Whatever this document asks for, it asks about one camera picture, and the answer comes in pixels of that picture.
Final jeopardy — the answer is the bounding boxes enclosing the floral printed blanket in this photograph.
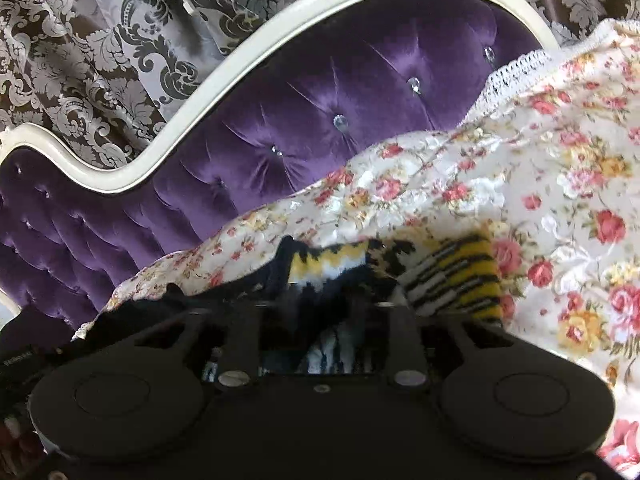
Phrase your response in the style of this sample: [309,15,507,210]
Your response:
[70,17,640,478]

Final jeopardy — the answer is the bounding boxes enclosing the brown damask curtain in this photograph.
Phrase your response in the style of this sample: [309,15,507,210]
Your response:
[0,0,640,171]

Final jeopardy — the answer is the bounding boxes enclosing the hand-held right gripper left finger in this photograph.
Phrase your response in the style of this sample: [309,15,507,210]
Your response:
[131,304,265,392]

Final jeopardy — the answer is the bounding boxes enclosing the yellow navy patterned knit sweater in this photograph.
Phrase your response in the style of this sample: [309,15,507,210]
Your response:
[75,232,504,377]

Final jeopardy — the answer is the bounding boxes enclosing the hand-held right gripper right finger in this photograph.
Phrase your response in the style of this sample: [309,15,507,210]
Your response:
[377,303,513,390]

